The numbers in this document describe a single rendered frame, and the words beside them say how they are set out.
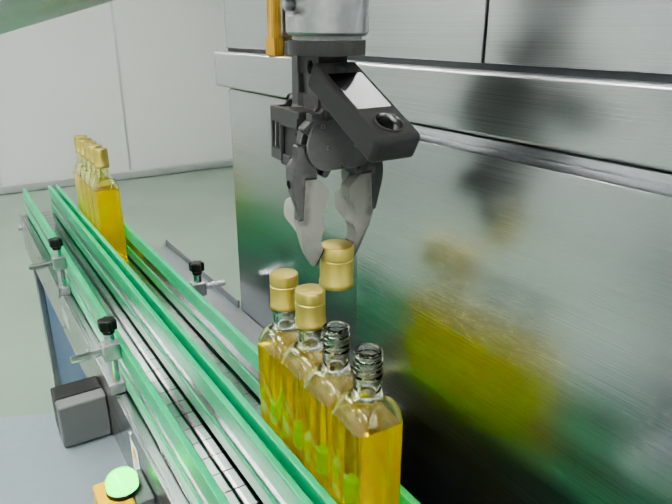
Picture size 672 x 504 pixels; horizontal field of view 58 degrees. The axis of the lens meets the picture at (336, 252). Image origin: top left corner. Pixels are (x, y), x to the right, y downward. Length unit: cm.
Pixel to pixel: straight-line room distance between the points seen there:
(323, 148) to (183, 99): 612
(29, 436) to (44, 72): 529
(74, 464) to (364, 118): 84
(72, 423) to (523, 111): 90
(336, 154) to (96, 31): 590
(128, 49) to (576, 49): 605
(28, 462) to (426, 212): 81
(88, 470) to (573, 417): 80
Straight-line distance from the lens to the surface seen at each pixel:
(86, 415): 117
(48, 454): 120
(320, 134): 56
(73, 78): 638
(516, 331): 62
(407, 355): 76
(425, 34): 71
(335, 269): 60
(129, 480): 94
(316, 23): 55
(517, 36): 61
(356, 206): 60
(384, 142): 49
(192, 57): 667
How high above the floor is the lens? 143
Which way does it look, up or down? 20 degrees down
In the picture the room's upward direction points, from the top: straight up
